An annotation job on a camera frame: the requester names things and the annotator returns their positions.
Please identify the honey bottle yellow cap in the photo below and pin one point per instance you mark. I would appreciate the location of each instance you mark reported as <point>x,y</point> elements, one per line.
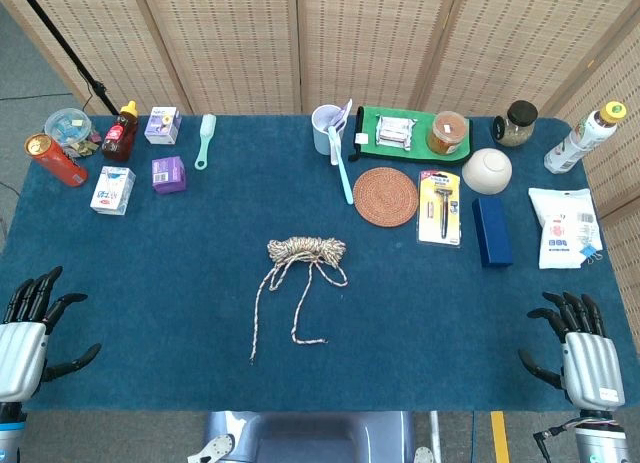
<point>119,140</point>

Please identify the round woven coaster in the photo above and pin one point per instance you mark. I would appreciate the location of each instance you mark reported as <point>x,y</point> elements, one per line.
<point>385,197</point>

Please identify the beige upturned bowl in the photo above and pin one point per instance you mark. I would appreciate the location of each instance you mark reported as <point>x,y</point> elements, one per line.
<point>487,170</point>

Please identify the black tripod pole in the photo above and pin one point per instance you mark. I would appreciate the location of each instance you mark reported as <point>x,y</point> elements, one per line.
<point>60,40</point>

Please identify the blue carpet table cover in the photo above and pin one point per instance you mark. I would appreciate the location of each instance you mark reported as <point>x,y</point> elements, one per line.
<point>200,283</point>

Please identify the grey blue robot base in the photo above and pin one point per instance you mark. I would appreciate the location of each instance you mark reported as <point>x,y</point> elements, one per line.
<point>310,438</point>

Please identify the white purple toothpaste tube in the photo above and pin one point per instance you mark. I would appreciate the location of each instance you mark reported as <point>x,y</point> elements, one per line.
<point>342,115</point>

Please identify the white blue milk carton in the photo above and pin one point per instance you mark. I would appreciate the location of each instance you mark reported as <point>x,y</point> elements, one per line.
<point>112,190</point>

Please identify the yellow floor tape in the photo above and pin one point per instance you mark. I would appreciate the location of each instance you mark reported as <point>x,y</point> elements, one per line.
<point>500,438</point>

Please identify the drink bottle yellow cap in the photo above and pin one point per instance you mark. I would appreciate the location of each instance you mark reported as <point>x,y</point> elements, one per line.
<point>575,143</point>

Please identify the red drink can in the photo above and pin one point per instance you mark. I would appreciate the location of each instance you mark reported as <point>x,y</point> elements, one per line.
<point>57,163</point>

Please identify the blue binder clip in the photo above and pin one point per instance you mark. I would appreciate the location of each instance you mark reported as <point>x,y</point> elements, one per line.
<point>589,252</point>

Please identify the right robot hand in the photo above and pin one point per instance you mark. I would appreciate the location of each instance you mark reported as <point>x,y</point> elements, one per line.
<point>592,368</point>

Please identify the dark blue long box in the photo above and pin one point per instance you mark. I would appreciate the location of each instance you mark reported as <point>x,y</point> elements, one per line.
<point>492,233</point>

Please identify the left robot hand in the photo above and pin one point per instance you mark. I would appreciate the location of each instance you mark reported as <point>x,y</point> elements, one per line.
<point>20,348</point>

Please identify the glass jar black lid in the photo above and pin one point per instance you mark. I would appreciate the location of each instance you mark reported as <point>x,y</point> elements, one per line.
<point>517,130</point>

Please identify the light blue cup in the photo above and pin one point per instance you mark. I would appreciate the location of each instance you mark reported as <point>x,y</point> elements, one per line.
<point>322,135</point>

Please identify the orange jar clear lid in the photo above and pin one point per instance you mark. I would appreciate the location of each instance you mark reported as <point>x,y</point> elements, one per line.
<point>447,133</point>

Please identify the purple small box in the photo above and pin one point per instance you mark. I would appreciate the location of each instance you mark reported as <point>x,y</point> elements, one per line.
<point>169,175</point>

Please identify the white wipes pack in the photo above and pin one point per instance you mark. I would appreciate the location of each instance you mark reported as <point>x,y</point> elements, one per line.
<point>560,228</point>

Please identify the silver snack packet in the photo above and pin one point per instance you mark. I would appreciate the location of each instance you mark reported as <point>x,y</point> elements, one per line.
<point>395,132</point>

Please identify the white perforated bracket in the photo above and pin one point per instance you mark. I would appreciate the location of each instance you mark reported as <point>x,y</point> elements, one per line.
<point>424,455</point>
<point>215,447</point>

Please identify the clear plastic candy tub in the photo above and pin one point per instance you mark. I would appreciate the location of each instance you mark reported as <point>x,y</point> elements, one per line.
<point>65,125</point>

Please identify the mint green scrub brush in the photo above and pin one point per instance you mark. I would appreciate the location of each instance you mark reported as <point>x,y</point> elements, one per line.
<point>206,128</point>

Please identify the light blue toothbrush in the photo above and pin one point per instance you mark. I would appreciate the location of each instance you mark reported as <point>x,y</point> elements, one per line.
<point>344,178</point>

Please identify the white purple carton box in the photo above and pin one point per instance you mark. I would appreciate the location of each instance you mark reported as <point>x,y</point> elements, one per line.
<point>162,128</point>

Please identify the razor in yellow package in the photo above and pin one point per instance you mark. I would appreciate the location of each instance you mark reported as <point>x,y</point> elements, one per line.
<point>440,208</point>

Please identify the green cloth black trim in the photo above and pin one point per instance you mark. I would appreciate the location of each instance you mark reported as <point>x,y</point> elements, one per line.
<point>420,154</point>

